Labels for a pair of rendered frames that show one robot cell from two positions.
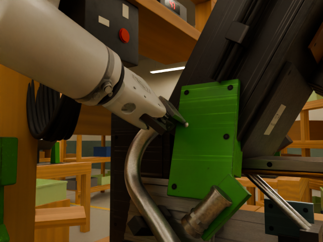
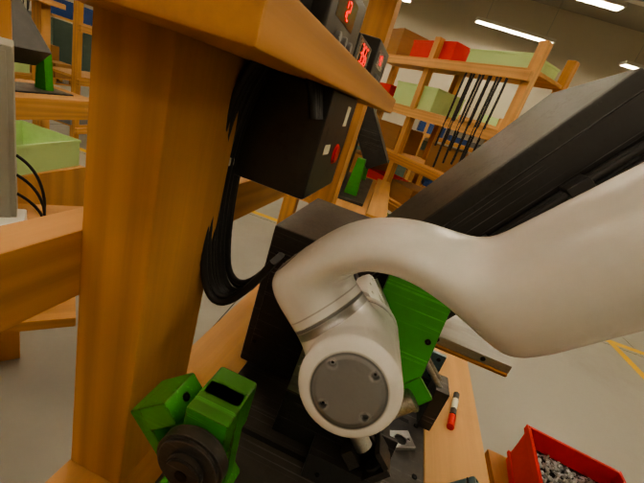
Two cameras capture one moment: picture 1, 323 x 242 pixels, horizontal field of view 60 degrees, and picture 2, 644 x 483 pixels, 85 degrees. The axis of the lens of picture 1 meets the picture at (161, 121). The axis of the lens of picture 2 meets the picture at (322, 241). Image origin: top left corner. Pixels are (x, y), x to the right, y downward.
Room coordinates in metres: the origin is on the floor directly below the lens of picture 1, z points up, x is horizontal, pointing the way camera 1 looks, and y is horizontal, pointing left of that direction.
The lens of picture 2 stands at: (0.09, 0.31, 1.49)
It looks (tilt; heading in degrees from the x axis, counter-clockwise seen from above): 21 degrees down; 335
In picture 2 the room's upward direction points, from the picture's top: 18 degrees clockwise
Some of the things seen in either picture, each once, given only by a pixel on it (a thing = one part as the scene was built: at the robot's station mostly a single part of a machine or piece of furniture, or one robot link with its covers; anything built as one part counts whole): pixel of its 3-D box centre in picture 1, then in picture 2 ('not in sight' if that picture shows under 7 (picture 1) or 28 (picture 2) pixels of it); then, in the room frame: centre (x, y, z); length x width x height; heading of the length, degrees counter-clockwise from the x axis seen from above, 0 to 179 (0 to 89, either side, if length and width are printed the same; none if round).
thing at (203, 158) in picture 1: (211, 138); (403, 321); (0.52, -0.09, 1.17); 0.13 x 0.12 x 0.20; 146
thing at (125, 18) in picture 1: (96, 30); (298, 133); (0.64, 0.15, 1.42); 0.17 x 0.12 x 0.15; 146
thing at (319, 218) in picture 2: (171, 175); (314, 285); (0.78, -0.03, 1.07); 0.30 x 0.18 x 0.34; 146
